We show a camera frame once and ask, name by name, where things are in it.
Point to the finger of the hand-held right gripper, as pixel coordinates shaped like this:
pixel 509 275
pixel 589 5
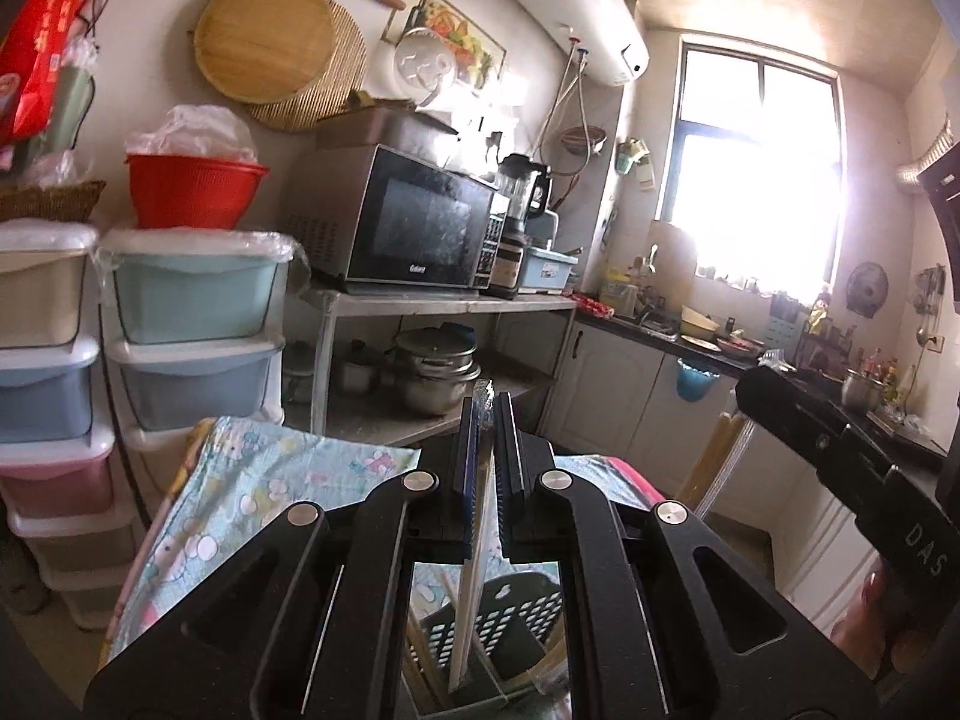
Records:
pixel 787 409

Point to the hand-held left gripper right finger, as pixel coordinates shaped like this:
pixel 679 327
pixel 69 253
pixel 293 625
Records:
pixel 504 465

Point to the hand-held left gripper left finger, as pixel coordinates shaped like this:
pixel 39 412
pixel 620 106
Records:
pixel 471 480

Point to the green plastic utensil basket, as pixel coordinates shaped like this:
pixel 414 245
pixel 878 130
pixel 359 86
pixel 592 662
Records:
pixel 517 615

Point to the person's right hand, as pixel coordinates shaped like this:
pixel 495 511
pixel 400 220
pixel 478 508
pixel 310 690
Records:
pixel 862 622

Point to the blue hanging bin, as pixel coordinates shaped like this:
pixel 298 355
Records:
pixel 697 379

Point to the large steel cooking pot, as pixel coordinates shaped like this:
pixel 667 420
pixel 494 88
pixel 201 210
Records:
pixel 435 375

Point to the yellow bowl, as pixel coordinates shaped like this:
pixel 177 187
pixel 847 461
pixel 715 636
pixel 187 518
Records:
pixel 701 322

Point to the small lidded pot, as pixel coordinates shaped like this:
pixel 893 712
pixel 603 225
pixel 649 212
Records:
pixel 356 371

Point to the metal shelf table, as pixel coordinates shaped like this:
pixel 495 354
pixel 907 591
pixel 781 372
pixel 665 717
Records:
pixel 450 304

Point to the light blue dish box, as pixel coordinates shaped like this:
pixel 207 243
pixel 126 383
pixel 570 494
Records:
pixel 551 266

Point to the printed cartoon tablecloth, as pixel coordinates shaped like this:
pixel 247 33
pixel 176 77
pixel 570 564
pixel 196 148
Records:
pixel 247 465

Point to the blender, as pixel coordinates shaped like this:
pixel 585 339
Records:
pixel 517 225

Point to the window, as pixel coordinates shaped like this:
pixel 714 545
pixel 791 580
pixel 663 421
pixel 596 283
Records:
pixel 750 165

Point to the black microwave oven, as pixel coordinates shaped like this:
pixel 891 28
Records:
pixel 420 225

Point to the range hood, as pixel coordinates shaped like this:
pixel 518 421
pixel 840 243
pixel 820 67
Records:
pixel 946 187

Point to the mint top plastic drawer tower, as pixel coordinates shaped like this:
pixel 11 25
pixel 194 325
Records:
pixel 187 292

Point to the brown box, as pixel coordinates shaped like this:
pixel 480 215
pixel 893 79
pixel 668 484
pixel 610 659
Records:
pixel 382 131

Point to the red plastic basin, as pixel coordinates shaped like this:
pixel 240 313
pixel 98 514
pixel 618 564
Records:
pixel 195 191

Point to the white round plastic cover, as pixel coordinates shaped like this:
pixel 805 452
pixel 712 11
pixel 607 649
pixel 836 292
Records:
pixel 424 64

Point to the round bamboo mat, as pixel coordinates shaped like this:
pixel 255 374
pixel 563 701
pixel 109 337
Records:
pixel 341 82

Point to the cream top plastic drawer tower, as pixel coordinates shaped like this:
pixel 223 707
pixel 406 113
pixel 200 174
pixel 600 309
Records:
pixel 45 390

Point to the clear plastic bags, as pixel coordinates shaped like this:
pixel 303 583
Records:
pixel 187 131

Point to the white water heater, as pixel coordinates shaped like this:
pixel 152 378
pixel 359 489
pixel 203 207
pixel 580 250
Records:
pixel 577 7

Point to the round wooden cutting board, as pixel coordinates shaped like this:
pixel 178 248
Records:
pixel 262 37

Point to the wicker basket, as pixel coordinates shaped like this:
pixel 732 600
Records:
pixel 52 202

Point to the red plastic bag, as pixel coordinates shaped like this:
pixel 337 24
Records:
pixel 45 45

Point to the round wall fan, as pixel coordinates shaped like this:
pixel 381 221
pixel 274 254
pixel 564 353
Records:
pixel 868 289

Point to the aluminium vent duct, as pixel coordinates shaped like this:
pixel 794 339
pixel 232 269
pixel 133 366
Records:
pixel 922 161

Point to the fruit wall picture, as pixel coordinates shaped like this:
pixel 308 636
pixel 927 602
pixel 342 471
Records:
pixel 472 45

